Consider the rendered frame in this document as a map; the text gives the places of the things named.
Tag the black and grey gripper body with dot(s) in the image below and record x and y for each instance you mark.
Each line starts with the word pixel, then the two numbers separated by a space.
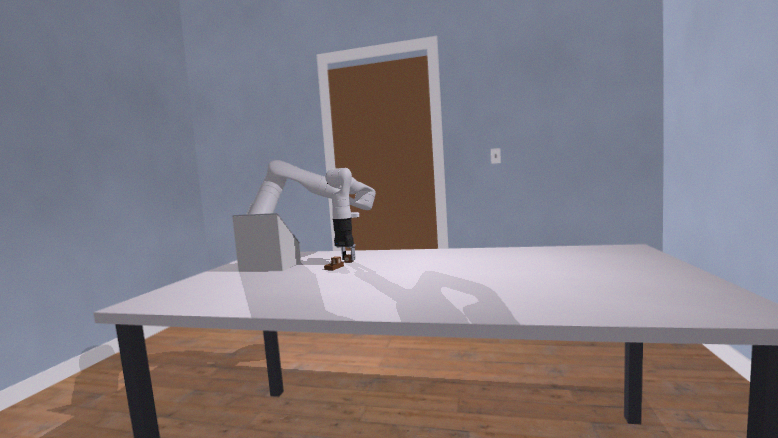
pixel 343 226

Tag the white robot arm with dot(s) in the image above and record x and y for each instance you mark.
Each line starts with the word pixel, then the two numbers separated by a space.
pixel 278 172

